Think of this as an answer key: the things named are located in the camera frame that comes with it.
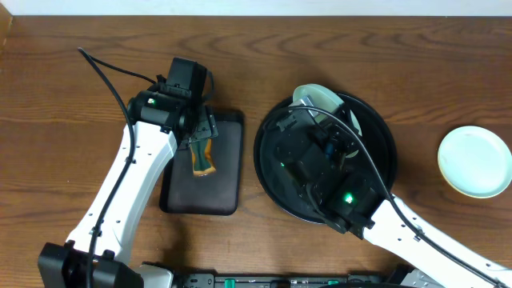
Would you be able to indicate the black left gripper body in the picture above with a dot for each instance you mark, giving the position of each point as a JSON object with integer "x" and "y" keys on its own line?
{"x": 204, "y": 130}

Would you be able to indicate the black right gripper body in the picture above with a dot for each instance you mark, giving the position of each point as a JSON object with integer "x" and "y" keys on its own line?
{"x": 338, "y": 146}

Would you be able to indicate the orange green scrub sponge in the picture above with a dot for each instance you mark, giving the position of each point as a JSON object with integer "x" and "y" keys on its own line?
{"x": 202, "y": 161}

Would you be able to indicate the mint plate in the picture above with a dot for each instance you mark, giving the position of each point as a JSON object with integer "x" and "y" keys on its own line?
{"x": 475, "y": 162}
{"x": 327, "y": 100}

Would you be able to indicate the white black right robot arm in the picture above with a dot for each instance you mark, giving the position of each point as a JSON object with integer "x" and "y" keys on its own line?
{"x": 401, "y": 231}

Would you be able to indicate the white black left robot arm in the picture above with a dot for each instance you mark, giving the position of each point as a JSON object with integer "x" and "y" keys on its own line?
{"x": 97, "y": 251}

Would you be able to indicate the round black serving tray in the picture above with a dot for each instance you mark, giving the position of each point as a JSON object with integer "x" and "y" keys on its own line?
{"x": 376, "y": 136}

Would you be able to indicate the dark rectangular sponge tray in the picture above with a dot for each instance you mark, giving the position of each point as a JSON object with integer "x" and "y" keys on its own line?
{"x": 215, "y": 193}

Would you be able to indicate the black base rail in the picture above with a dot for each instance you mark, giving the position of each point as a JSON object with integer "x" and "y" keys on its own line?
{"x": 409, "y": 278}

